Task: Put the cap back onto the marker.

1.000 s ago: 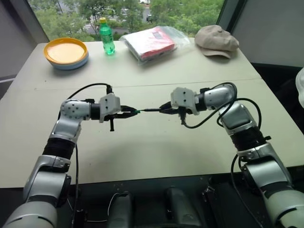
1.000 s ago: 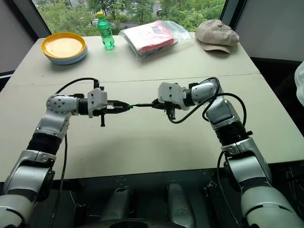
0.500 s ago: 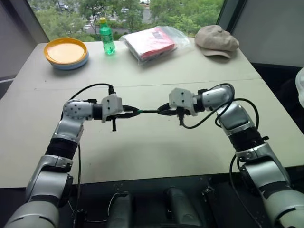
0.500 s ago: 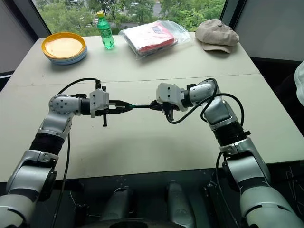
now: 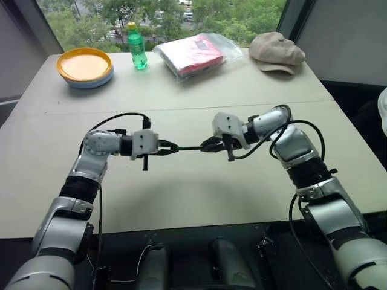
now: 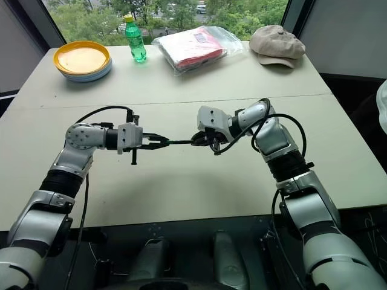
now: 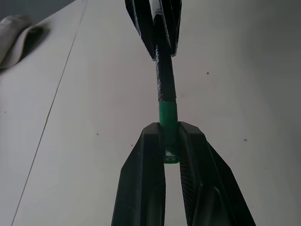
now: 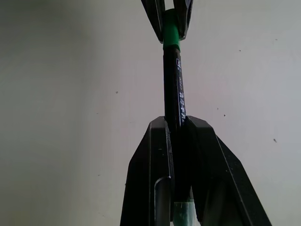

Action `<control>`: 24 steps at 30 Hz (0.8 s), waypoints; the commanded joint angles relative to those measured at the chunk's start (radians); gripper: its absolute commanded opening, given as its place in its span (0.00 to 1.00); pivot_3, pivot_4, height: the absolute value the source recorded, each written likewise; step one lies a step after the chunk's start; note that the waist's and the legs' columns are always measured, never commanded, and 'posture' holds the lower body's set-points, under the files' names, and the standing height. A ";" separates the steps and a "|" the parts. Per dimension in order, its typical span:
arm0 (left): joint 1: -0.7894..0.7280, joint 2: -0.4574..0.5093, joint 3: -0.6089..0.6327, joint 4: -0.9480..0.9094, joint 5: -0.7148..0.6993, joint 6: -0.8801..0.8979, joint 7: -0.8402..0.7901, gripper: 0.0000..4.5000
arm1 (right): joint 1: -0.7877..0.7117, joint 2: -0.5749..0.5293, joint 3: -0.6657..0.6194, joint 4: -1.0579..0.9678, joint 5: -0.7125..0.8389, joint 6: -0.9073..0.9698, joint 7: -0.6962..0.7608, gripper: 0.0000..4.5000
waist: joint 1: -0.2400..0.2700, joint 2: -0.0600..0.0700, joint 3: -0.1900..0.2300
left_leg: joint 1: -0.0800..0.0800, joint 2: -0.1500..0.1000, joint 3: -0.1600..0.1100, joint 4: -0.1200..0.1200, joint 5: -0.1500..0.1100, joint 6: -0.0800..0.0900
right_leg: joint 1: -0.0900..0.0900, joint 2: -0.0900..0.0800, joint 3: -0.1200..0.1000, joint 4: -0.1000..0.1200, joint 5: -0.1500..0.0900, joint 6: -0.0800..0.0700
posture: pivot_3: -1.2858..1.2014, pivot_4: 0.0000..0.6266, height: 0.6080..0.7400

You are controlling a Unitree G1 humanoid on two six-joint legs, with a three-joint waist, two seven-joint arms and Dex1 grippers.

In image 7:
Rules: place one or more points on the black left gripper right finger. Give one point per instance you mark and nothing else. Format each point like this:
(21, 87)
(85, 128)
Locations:
(207, 179)

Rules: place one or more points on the green marker cap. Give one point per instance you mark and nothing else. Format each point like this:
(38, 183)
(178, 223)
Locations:
(168, 117)

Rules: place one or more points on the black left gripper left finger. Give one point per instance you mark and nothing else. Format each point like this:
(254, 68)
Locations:
(141, 179)

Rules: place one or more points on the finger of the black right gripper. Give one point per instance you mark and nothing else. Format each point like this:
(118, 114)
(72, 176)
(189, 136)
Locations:
(142, 26)
(175, 26)

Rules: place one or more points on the black marker pen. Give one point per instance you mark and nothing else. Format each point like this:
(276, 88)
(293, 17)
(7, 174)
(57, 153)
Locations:
(166, 77)

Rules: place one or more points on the grey folded cloth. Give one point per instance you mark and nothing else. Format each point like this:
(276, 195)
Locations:
(11, 40)

